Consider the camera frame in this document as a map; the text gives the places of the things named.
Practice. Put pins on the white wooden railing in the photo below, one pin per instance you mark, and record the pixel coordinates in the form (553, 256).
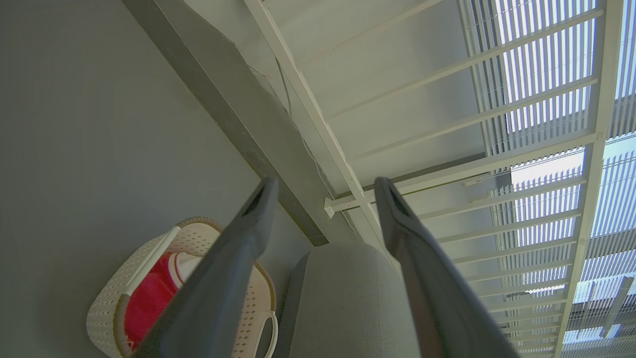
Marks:
(601, 99)

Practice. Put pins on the red shirt with white collar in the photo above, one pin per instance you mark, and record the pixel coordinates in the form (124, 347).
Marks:
(149, 298)

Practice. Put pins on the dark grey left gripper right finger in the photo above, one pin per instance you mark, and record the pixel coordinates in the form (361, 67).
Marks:
(437, 298)

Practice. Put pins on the white vertical window blinds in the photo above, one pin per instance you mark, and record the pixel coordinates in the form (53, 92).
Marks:
(536, 64)

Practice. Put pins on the grey fabric sofa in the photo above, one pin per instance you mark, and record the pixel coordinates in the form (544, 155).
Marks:
(343, 298)

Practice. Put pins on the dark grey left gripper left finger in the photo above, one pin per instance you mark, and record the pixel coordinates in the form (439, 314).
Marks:
(213, 298)

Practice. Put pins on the raised grey concrete step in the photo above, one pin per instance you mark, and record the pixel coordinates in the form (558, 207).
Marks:
(223, 114)

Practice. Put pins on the cream perforated plastic laundry basket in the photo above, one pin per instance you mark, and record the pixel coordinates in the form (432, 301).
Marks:
(114, 298)

